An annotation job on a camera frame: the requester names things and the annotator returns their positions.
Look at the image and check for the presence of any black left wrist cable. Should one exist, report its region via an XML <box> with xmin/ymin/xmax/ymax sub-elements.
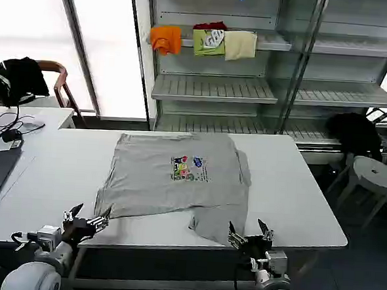
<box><xmin>9</xmin><ymin>231</ymin><xmax>28</xmax><ymax>251</ymax></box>

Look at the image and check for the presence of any grey metal shelf rack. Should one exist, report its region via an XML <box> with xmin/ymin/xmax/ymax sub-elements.
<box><xmin>139</xmin><ymin>0</ymin><xmax>387</xmax><ymax>161</ymax></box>

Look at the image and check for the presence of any brown wooden chair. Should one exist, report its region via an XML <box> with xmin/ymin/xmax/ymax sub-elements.
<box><xmin>32</xmin><ymin>59</ymin><xmax>85</xmax><ymax>119</ymax></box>

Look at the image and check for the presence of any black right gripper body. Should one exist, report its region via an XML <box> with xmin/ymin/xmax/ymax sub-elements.
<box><xmin>239</xmin><ymin>235</ymin><xmax>274</xmax><ymax>266</ymax></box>

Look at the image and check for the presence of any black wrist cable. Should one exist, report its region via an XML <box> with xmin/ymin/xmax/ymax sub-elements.
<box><xmin>9</xmin><ymin>231</ymin><xmax>28</xmax><ymax>251</ymax></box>
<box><xmin>232</xmin><ymin>252</ymin><xmax>256</xmax><ymax>290</ymax></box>

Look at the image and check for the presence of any grey computer mouse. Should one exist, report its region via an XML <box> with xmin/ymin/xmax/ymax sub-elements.
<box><xmin>18</xmin><ymin>119</ymin><xmax>47</xmax><ymax>132</ymax></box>

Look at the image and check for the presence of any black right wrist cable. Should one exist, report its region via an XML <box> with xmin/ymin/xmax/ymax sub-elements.
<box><xmin>232</xmin><ymin>252</ymin><xmax>256</xmax><ymax>290</ymax></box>

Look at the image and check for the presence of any grey window frame post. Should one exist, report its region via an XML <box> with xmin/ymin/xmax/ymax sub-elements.
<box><xmin>49</xmin><ymin>0</ymin><xmax>108</xmax><ymax>117</ymax></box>

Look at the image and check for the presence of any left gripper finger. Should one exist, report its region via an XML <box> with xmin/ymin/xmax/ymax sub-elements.
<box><xmin>62</xmin><ymin>202</ymin><xmax>85</xmax><ymax>224</ymax></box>
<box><xmin>86</xmin><ymin>205</ymin><xmax>113</xmax><ymax>235</ymax></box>

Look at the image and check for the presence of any white round stool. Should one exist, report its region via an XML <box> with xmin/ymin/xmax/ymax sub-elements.
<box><xmin>325</xmin><ymin>154</ymin><xmax>387</xmax><ymax>232</ymax></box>

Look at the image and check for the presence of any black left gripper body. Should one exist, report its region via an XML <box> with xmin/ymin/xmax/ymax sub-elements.
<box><xmin>61</xmin><ymin>216</ymin><xmax>96</xmax><ymax>245</ymax></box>

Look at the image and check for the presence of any black desk cable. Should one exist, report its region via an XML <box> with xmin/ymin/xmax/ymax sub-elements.
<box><xmin>0</xmin><ymin>102</ymin><xmax>39</xmax><ymax>148</ymax></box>

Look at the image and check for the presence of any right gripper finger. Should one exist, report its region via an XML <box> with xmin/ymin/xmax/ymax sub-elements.
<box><xmin>226</xmin><ymin>220</ymin><xmax>249</xmax><ymax>251</ymax></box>
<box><xmin>255</xmin><ymin>217</ymin><xmax>276</xmax><ymax>243</ymax></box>

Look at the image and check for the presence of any black garment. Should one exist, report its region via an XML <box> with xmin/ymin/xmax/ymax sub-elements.
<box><xmin>323</xmin><ymin>110</ymin><xmax>386</xmax><ymax>164</ymax></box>

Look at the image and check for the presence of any grey printed t-shirt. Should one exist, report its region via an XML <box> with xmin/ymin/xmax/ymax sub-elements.
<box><xmin>92</xmin><ymin>127</ymin><xmax>256</xmax><ymax>246</ymax></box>

